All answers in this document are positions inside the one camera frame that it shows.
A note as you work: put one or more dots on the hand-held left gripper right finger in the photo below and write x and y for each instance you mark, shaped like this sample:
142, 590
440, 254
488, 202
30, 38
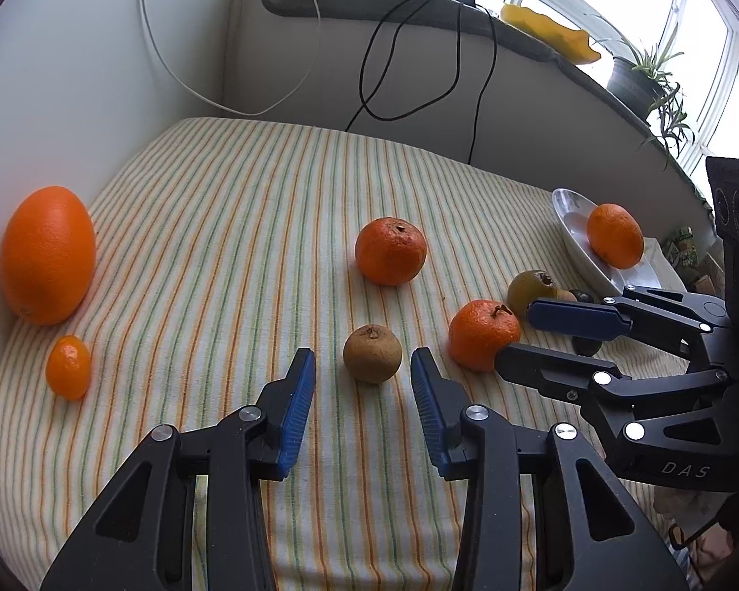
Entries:
428, 406

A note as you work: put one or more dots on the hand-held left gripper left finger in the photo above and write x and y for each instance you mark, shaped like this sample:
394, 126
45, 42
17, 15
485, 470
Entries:
298, 406

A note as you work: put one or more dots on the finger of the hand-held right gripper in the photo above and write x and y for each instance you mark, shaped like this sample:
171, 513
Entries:
573, 317
548, 369

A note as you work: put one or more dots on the small brown fruit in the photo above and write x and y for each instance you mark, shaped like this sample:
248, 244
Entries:
566, 295

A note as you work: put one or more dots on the dark plum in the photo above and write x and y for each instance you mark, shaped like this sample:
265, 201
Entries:
585, 346
585, 296

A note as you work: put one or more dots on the green-brown fruit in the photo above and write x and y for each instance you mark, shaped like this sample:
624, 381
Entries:
529, 289

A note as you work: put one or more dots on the round brown fruit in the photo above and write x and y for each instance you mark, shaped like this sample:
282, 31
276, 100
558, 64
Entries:
372, 354

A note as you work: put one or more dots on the tangerine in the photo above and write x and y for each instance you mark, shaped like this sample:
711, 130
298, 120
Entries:
477, 335
391, 252

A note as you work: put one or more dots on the large round orange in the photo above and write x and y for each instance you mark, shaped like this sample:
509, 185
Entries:
614, 235

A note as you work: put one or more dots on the floral white plate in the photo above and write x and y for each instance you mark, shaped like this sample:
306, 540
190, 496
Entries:
573, 221

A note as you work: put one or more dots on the small smooth mandarin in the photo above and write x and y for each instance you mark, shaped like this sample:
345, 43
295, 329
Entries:
68, 368

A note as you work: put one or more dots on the large oval orange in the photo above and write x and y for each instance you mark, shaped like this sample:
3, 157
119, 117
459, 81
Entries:
48, 255

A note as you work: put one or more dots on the striped cloth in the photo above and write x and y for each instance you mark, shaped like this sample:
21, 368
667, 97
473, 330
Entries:
221, 228

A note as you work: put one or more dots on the potted spider plant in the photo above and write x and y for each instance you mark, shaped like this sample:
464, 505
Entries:
631, 83

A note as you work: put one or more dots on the yellow bowl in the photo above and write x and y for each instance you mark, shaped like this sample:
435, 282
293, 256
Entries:
542, 28

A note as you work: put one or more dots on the black adapter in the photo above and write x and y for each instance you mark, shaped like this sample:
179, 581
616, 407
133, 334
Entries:
462, 0

